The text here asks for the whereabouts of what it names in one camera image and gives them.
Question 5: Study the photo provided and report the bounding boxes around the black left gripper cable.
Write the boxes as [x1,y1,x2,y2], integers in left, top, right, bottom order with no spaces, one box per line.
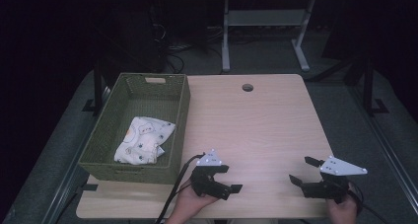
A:
[155,153,206,224]

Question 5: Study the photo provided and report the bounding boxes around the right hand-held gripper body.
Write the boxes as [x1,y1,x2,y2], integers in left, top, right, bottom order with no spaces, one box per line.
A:
[301,155,369,205]

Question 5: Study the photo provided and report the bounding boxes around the white printed baby garment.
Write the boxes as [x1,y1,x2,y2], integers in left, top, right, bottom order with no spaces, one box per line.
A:
[113,115,176,166]

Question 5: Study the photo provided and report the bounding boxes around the black metal stand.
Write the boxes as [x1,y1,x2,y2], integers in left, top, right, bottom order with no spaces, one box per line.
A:
[344,54,390,117]
[82,57,111,117]

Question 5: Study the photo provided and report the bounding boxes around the bundle of floor cables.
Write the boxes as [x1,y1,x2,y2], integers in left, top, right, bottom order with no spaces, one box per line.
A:
[149,5,228,74]

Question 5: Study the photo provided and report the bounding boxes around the person's right hand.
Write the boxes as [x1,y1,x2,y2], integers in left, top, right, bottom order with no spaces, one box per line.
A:
[325,184,360,224]

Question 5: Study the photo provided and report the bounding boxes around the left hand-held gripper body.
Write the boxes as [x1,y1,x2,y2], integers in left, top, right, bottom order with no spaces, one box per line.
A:
[189,148,233,201]

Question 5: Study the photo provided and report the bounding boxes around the green woven basket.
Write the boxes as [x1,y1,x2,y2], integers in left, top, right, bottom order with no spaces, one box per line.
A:
[78,72,191,186]

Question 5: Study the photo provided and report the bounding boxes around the white metal desk frame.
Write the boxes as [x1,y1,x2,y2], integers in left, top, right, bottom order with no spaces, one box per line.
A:
[221,0,317,73]

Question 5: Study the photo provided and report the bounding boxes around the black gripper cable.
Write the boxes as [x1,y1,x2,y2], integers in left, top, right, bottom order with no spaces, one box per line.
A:
[155,153,206,224]
[347,181,390,224]

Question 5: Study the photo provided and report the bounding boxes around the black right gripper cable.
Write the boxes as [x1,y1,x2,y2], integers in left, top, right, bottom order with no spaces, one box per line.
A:
[347,181,390,224]

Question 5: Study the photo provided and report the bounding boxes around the person's left hand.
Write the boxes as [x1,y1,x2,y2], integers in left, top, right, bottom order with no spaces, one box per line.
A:
[165,179,220,224]

